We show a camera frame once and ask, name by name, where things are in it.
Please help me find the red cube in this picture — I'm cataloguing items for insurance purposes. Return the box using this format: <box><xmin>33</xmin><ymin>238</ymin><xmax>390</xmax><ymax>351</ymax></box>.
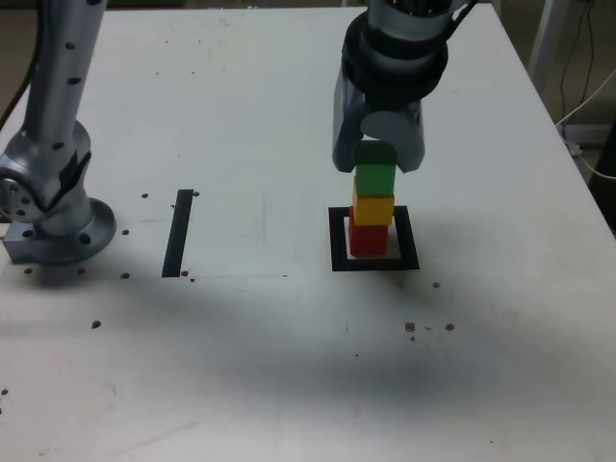
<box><xmin>348</xmin><ymin>206</ymin><xmax>390</xmax><ymax>257</ymax></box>

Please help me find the black tape strip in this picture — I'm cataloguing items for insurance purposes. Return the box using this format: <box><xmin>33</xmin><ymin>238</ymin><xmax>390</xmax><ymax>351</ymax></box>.
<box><xmin>161</xmin><ymin>189</ymin><xmax>194</xmax><ymax>279</ymax></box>

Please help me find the yellow cube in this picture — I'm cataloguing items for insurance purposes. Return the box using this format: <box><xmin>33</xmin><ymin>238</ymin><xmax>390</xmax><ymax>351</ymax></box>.
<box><xmin>351</xmin><ymin>176</ymin><xmax>396</xmax><ymax>226</ymax></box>

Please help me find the black hanging cable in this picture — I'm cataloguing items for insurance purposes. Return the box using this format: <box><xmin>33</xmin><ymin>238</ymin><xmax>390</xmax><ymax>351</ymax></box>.
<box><xmin>559</xmin><ymin>0</ymin><xmax>598</xmax><ymax>124</ymax></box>

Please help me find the white cable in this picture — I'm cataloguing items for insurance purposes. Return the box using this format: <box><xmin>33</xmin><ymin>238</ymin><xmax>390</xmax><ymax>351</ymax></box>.
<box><xmin>556</xmin><ymin>69</ymin><xmax>616</xmax><ymax>180</ymax></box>

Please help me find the white frame post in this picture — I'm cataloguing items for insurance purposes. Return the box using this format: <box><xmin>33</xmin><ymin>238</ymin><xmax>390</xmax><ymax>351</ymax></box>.
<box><xmin>526</xmin><ymin>0</ymin><xmax>569</xmax><ymax>92</ymax></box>

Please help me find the green cube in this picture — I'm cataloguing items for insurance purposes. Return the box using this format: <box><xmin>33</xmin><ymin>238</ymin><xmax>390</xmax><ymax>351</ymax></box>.
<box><xmin>353</xmin><ymin>141</ymin><xmax>398</xmax><ymax>198</ymax></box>

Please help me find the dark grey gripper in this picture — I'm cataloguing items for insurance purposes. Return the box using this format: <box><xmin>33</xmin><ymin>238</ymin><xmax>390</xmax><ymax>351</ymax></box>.
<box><xmin>331</xmin><ymin>71</ymin><xmax>427</xmax><ymax>175</ymax></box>

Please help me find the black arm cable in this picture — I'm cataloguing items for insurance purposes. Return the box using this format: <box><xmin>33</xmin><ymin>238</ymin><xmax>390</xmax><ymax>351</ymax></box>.
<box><xmin>445</xmin><ymin>0</ymin><xmax>480</xmax><ymax>38</ymax></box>

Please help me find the black tape square outline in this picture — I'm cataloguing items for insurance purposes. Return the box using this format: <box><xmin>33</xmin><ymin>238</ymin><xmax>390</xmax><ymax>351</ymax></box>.
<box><xmin>327</xmin><ymin>205</ymin><xmax>421</xmax><ymax>272</ymax></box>

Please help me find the dark background cable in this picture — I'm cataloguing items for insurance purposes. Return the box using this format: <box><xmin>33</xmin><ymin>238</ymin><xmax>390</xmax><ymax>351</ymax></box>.
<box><xmin>0</xmin><ymin>0</ymin><xmax>45</xmax><ymax>129</ymax></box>

